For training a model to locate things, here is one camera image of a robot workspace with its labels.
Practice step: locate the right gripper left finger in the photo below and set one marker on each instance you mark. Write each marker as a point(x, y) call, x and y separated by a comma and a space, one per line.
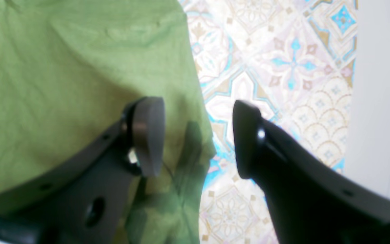
point(81, 200)

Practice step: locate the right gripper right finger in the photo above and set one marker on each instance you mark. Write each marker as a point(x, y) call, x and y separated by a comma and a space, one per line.
point(307, 201)

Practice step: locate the green t-shirt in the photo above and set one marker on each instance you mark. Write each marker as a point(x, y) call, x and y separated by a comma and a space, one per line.
point(68, 68)

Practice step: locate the patterned tile tablecloth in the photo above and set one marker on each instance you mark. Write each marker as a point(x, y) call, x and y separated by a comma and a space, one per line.
point(294, 60)

